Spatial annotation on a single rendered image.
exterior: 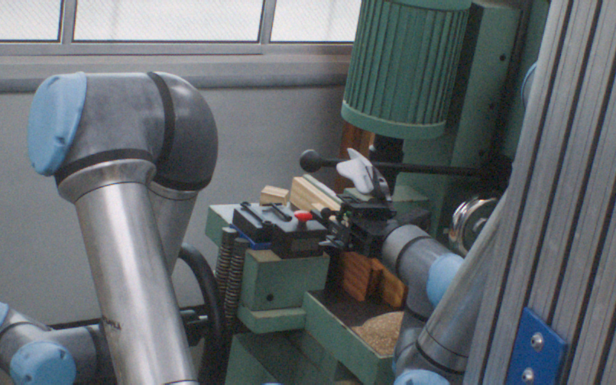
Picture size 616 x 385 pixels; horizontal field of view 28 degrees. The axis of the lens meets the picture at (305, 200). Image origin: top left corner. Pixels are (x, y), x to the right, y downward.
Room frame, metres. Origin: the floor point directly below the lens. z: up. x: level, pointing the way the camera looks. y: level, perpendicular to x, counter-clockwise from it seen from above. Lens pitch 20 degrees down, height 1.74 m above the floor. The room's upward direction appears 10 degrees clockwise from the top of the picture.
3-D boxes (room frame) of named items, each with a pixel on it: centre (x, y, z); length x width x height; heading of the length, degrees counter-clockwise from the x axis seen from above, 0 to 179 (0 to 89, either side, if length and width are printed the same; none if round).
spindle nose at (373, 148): (2.01, -0.12, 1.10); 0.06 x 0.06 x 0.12
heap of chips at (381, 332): (1.76, -0.19, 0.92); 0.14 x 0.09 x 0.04; 123
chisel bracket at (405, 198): (2.02, -0.14, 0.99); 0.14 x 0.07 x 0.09; 123
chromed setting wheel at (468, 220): (1.98, -0.30, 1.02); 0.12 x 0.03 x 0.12; 123
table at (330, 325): (1.95, -0.03, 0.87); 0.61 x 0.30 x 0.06; 33
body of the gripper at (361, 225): (1.69, -0.11, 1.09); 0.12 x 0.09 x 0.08; 33
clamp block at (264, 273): (1.91, 0.04, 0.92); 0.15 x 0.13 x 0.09; 33
